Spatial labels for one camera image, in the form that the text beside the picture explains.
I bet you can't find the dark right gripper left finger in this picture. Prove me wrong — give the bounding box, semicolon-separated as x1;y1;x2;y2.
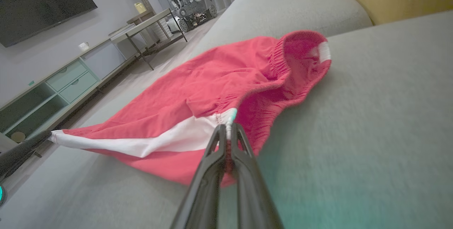
170;124;228;229

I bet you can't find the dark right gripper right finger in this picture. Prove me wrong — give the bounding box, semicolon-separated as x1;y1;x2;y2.
230;123;284;229

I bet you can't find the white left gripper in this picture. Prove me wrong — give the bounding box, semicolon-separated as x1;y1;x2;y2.
0;130;52;207

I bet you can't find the red shorts white stripe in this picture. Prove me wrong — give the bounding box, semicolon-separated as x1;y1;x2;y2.
48;30;332;188

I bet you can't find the pale green TV cabinet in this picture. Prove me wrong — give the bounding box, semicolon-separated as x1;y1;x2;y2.
0;24;149;144

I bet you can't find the black flat television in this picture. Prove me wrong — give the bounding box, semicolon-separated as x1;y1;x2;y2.
0;0;98;48

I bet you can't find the white ribbed container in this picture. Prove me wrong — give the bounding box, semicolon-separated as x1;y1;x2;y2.
149;20;172;42

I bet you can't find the white round appliance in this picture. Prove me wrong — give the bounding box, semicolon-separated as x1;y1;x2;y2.
166;16;182;33

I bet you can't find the grey wheeled robot cart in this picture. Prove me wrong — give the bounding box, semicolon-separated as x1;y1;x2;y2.
177;4;218;33

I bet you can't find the brown wooden side table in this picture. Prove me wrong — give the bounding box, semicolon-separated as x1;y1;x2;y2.
127;11;156;25

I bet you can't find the grey metal-legged table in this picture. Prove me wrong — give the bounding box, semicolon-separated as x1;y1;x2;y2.
109;8;188;71

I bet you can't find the grey sofa back cushion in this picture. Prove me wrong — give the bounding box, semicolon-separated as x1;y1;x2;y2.
189;0;373;58

